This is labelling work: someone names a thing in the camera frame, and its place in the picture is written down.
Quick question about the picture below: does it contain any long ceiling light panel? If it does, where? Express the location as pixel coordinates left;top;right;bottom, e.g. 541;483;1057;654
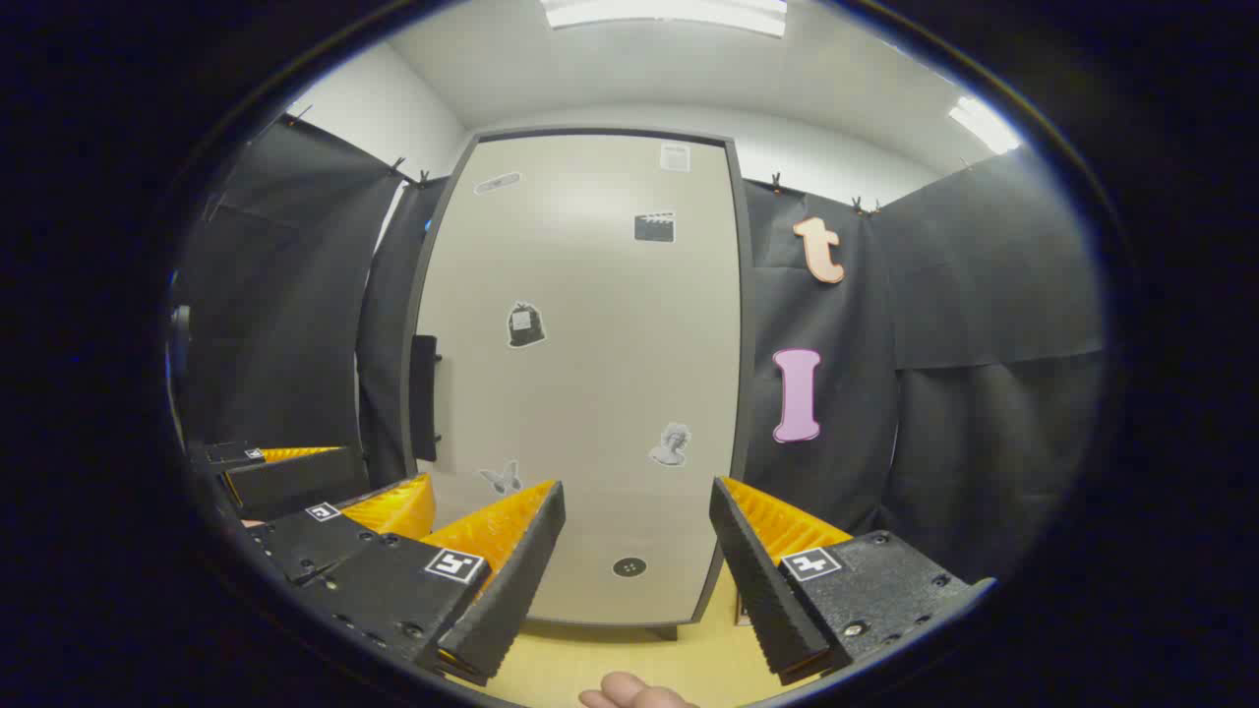
539;0;788;38

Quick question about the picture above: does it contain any black door handle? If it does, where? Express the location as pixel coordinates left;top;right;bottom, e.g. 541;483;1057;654
409;334;442;463

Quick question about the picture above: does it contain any small ceiling light panel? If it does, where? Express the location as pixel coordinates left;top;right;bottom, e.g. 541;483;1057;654
949;95;1024;155

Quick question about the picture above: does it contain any black backdrop cloth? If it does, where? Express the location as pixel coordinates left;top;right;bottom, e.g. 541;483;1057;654
172;113;1108;591

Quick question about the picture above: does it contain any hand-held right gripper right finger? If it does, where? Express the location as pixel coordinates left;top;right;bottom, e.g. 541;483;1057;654
708;476;996;687

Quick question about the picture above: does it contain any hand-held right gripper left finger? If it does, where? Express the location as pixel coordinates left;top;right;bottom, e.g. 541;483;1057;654
295;479;569;687

